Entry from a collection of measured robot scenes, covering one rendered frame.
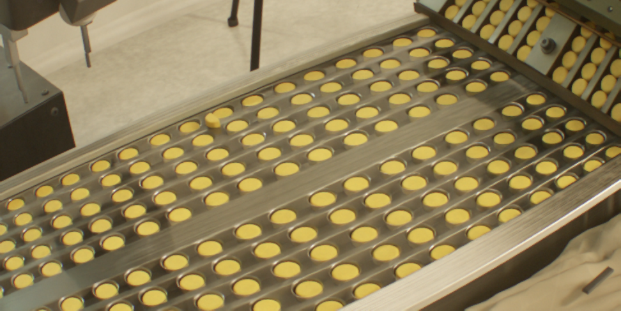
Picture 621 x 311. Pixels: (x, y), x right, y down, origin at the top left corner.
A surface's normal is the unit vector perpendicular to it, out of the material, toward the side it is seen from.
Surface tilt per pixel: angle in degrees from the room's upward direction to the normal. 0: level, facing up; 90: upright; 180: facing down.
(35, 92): 0
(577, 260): 20
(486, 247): 0
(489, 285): 90
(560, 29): 38
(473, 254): 0
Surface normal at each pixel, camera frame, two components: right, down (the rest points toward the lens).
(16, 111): -0.12, -0.84
